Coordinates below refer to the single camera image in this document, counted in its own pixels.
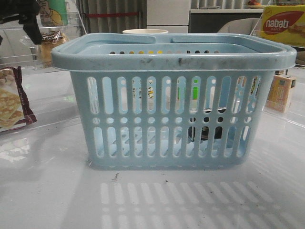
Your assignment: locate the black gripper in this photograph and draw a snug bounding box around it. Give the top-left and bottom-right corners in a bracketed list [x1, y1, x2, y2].
[0, 0, 42, 45]

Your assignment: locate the bread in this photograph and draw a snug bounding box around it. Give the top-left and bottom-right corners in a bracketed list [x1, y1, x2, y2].
[20, 30, 70, 68]

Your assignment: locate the light blue plastic basket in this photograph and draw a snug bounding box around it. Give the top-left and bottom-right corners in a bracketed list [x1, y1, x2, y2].
[51, 33, 296, 168]

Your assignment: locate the green cartoon snack canister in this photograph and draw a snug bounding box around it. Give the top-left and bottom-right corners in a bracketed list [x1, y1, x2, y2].
[37, 0, 68, 26]

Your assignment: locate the clear acrylic display shelf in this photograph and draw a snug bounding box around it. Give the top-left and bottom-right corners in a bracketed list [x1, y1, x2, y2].
[0, 0, 90, 148]

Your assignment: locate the maroon almond biscuit packet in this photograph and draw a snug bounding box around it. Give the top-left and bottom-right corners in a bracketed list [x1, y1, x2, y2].
[0, 67, 37, 133]

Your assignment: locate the dark counter cabinet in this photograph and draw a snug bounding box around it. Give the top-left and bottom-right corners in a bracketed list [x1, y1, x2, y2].
[188, 9, 263, 33]

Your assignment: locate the fruit plate on counter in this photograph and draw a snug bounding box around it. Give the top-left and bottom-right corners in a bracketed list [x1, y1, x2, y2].
[247, 0, 264, 9]

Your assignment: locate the grey sofa chair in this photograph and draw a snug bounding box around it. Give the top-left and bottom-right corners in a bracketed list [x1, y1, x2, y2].
[218, 18, 262, 35]

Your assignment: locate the clear acrylic right shelf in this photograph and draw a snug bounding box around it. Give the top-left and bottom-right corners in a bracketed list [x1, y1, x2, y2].
[253, 0, 305, 127]

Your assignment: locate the yellow nabati wafer box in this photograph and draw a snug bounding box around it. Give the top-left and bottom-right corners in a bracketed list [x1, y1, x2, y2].
[257, 5, 305, 47]

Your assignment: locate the orange small snack box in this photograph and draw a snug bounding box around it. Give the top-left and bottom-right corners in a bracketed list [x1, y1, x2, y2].
[265, 75, 297, 114]

